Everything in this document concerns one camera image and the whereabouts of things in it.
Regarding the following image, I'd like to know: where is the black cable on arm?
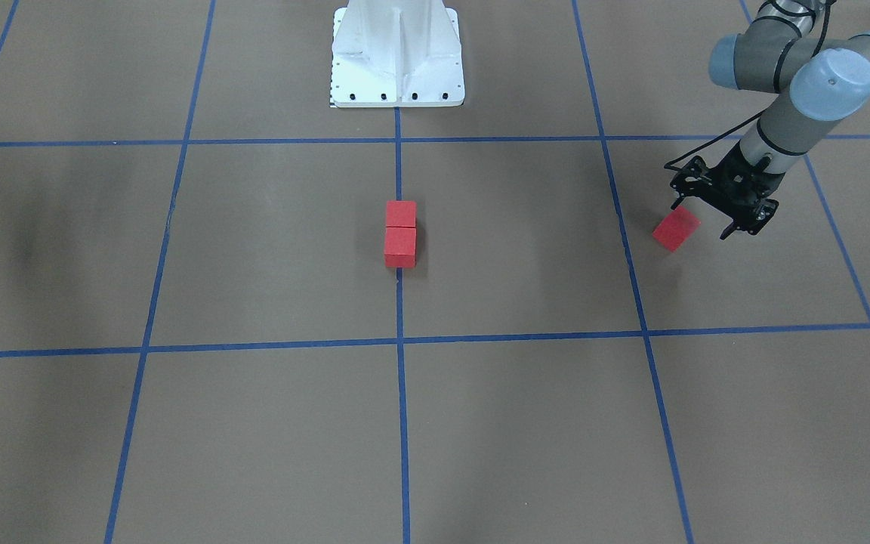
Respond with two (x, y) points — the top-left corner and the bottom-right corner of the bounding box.
(665, 0), (836, 171)

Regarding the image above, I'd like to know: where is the white pedestal column base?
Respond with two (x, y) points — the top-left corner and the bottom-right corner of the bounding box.
(329, 1), (466, 108)

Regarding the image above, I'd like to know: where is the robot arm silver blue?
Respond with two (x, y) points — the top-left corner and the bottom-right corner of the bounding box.
(666, 1), (870, 238)

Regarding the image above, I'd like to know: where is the red cube block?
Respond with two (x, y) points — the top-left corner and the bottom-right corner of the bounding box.
(384, 200), (418, 230)
(384, 227), (418, 269)
(652, 206), (702, 252)

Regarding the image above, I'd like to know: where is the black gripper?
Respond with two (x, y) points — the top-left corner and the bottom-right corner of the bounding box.
(669, 145), (784, 240)

